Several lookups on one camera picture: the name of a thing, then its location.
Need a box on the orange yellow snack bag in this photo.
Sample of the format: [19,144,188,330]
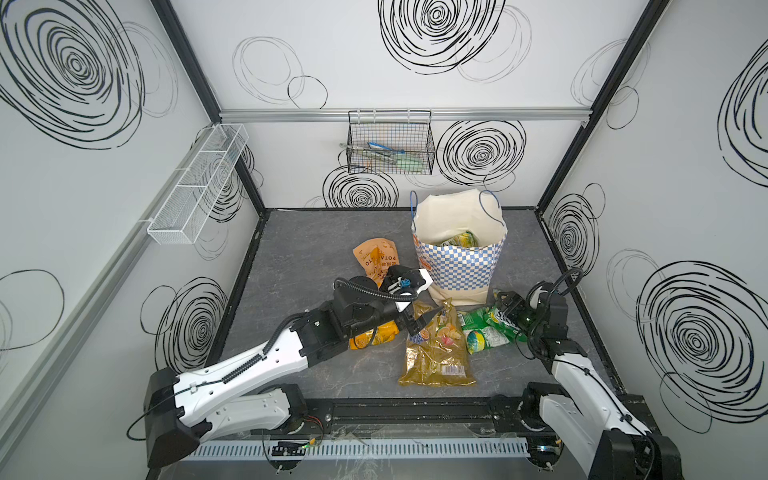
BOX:
[349,321,400,350]

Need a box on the gold candy bag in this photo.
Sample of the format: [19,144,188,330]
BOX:
[398,300,476,387]

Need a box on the beige sweet potato snack bag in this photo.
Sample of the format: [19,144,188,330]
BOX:
[353,238,399,287]

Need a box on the green chips bag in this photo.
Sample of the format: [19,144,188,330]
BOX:
[458,306,527,354]

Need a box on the blue checkered paper bag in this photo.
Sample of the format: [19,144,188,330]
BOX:
[409,189,508,306]

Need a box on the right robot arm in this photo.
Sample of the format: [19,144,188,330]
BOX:
[495,267,683,479]

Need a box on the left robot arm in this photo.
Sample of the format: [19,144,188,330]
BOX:
[140,265,432,469]

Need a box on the green item in basket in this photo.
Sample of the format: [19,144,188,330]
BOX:
[385,151,425,174]

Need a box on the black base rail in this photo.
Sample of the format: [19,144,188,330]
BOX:
[170,395,652,436]

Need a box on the white slotted cable duct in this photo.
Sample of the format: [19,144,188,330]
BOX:
[186,438,530,461]

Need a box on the black wire basket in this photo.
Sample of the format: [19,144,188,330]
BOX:
[342,109,436,176]

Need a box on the white mesh wall shelf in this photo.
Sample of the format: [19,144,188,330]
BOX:
[147,123,249,246]

